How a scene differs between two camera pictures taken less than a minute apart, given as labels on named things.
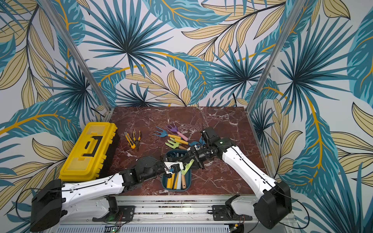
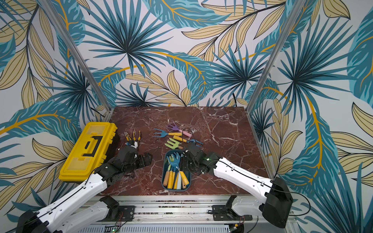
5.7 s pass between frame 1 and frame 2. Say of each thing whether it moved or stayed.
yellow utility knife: stayed
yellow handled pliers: stayed
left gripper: moved
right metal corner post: stayed
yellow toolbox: stayed
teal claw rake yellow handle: moved
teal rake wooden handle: moved
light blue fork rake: stayed
